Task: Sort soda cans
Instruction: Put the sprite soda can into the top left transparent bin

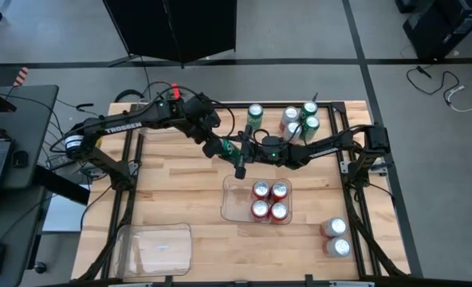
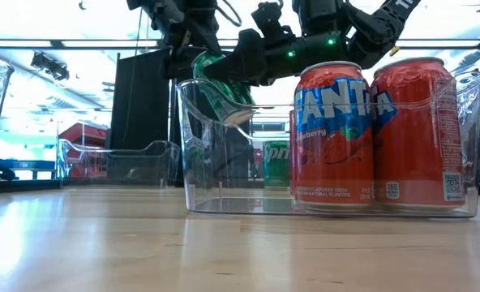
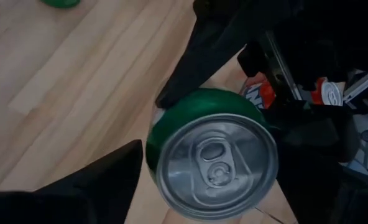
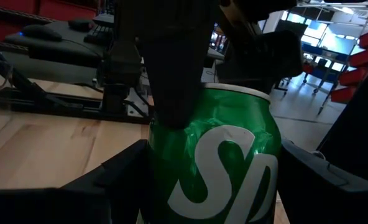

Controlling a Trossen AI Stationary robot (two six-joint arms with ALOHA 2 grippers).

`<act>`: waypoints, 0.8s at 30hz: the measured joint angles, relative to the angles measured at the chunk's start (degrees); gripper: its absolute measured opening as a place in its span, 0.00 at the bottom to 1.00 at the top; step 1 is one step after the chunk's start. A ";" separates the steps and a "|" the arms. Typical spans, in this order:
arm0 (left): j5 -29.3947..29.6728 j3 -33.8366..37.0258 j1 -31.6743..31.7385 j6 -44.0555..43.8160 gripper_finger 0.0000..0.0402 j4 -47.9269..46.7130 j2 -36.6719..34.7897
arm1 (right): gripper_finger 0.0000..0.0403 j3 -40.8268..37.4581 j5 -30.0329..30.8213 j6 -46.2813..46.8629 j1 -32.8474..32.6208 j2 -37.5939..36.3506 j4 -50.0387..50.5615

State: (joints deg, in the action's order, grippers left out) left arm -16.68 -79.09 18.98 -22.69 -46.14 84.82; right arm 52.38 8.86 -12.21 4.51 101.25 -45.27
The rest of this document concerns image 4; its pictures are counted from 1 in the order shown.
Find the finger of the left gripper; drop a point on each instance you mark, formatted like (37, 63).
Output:
(177, 77)
(258, 62)

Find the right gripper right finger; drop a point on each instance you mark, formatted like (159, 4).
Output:
(327, 202)

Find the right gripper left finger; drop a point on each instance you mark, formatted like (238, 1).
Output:
(78, 205)

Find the green Sprite soda can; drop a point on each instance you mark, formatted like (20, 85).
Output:
(227, 118)

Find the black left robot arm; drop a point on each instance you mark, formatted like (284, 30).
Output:
(122, 62)

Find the blue background table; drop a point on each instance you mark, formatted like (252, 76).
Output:
(314, 73)

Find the red storage bin shelf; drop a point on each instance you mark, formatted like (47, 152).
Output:
(352, 77)

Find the black computer mouse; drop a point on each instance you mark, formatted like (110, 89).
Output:
(81, 25)

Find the black desk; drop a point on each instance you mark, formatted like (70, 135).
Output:
(47, 68)

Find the black mouse with blue light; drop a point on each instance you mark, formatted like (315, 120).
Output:
(41, 32)

